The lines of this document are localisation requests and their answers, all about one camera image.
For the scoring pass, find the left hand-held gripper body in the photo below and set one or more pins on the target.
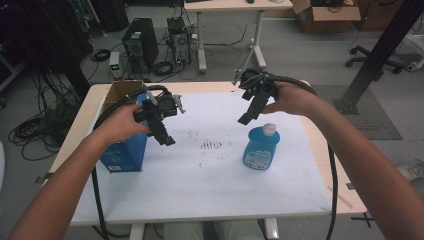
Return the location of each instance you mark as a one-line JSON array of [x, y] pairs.
[[165, 105]]

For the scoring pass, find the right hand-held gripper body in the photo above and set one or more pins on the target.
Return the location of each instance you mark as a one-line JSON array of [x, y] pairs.
[[258, 82]]

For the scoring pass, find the blue bottle with white cap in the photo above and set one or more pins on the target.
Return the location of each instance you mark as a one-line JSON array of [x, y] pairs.
[[260, 146]]

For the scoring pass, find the blue cardboard box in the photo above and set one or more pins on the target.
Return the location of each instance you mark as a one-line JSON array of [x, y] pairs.
[[128, 153]]

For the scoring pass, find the person's left hand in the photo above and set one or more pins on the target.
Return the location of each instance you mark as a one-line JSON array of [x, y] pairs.
[[121, 125]]

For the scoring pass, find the person's right hand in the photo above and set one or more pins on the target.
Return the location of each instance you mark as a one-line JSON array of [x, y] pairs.
[[295, 98]]

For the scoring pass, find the white power unit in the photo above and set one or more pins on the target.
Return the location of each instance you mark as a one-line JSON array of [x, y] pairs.
[[114, 65]]

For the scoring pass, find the open computer case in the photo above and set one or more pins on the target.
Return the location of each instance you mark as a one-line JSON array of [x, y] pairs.
[[180, 43]]

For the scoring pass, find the black computer tower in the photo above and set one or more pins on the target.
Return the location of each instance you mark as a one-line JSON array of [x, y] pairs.
[[143, 43]]

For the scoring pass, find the white-legged desk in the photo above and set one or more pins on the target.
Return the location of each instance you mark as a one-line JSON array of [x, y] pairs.
[[233, 5]]

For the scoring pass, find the brown cardboard box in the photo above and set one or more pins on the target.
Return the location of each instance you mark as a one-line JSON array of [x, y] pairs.
[[376, 16], [326, 15]]

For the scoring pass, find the white table leg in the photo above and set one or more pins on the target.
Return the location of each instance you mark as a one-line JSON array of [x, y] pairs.
[[271, 229], [137, 232]]

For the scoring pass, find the black office chair base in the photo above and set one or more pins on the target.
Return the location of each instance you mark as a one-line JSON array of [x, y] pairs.
[[363, 58]]

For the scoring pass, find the grey floor mat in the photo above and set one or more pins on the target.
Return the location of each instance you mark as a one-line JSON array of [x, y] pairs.
[[366, 123]]

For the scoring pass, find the black metal stand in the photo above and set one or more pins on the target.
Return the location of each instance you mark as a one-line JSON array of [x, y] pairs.
[[376, 56]]

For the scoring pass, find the black curtain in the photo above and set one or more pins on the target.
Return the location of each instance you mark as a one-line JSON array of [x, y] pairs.
[[40, 33]]

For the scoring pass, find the white sneaker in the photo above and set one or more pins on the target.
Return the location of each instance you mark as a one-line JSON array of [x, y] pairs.
[[413, 170]]

